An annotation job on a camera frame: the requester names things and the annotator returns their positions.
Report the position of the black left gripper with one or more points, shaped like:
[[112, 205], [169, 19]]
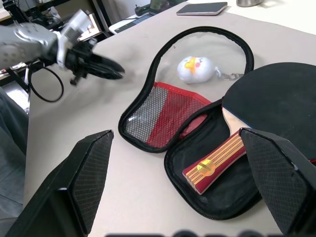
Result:
[[77, 58]]

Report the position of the black table tennis paddle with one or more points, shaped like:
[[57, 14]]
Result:
[[271, 98]]

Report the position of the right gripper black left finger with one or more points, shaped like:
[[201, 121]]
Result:
[[74, 182]]

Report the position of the black zippered paddle case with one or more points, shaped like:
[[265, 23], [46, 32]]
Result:
[[217, 195]]

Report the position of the black handheld controller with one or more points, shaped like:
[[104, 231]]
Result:
[[141, 10]]

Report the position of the smartphone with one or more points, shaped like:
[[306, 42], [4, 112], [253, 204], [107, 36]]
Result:
[[202, 8]]

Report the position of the dark grey cloth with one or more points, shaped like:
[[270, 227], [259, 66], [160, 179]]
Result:
[[12, 153]]

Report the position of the white laptop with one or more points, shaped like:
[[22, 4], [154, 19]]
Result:
[[121, 26]]

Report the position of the metal cup base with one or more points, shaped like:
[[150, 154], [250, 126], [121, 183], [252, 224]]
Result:
[[249, 2]]

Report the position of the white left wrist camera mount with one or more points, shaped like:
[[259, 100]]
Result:
[[74, 27]]

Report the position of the black metal shelf frame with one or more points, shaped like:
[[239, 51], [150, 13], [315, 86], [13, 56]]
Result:
[[101, 17]]

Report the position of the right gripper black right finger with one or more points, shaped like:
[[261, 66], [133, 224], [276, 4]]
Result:
[[284, 177]]

